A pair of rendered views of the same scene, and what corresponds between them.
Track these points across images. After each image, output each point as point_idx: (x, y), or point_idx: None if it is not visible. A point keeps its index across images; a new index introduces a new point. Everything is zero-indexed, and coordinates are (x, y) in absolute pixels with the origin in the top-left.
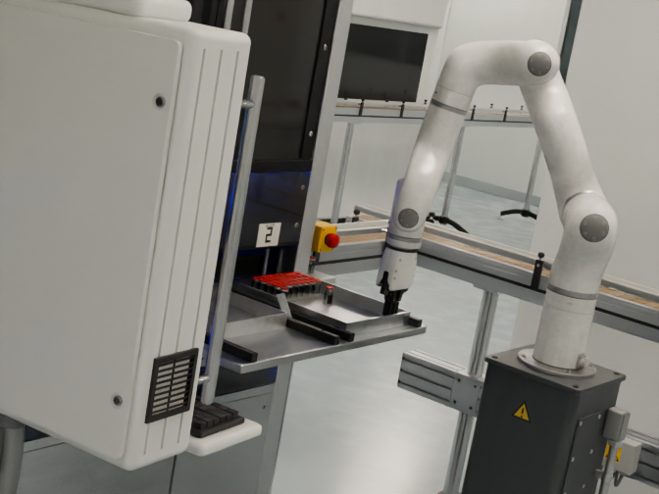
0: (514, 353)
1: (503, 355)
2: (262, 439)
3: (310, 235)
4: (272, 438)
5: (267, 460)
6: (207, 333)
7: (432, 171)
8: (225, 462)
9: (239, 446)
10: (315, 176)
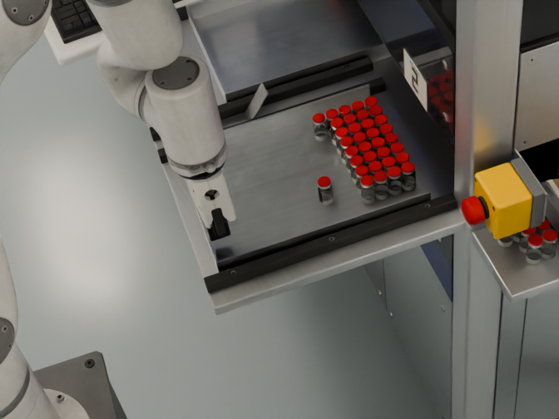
0: (99, 415)
1: (95, 387)
2: (447, 345)
3: (466, 164)
4: (457, 365)
5: (455, 380)
6: (183, 8)
7: (103, 41)
8: (418, 298)
9: (427, 308)
10: (460, 71)
